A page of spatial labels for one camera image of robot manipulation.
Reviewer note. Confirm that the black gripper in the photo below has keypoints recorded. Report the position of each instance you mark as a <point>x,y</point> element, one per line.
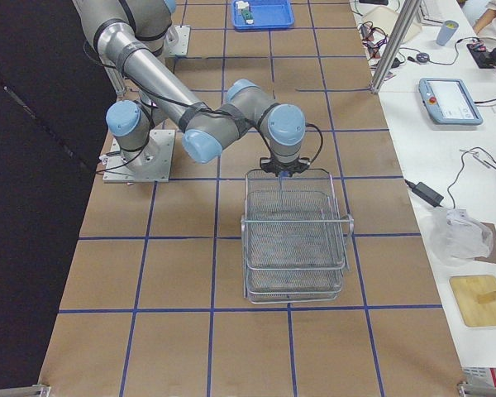
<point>282,167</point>

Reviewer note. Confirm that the red emergency push button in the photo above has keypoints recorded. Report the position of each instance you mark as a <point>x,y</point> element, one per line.
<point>284,175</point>

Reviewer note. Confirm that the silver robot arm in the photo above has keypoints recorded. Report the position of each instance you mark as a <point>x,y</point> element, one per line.
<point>130,36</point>

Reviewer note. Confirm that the blue plastic tray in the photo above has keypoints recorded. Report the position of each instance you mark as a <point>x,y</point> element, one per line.
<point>268,15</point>

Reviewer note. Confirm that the white circuit breaker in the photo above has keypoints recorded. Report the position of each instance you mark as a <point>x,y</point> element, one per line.
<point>242,5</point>

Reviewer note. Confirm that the black power adapter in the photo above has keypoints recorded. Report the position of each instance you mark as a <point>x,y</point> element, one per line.
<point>427,194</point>

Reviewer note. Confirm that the cream plastic tray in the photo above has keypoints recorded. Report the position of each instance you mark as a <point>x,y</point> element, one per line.
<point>385,19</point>

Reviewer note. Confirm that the blue teach pendant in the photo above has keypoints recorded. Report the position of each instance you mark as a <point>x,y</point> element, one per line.
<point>448,102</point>

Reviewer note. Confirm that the clear plastic bag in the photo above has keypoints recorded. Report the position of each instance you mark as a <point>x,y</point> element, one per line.
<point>455,234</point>

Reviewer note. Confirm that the blue cup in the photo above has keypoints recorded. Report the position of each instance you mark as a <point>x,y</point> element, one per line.
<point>446,32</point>

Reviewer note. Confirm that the wooden cutting board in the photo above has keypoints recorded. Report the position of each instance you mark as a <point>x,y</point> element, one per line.
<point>475,296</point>

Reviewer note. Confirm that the wire mesh shelf rack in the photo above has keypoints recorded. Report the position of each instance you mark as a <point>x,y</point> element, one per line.
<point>293,238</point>

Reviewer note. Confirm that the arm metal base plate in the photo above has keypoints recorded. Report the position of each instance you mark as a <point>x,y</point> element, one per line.
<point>176,41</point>
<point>152,164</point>

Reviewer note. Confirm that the aluminium frame post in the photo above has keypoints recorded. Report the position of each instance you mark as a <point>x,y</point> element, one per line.
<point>405,28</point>

